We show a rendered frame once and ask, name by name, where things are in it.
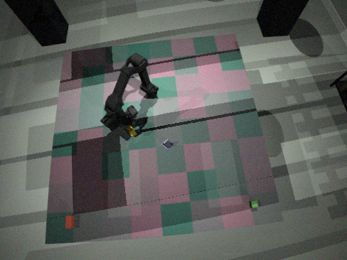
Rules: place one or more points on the orange block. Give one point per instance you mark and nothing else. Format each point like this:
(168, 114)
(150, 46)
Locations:
(69, 221)

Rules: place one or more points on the small green block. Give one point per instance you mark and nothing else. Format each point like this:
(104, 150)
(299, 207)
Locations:
(253, 204)

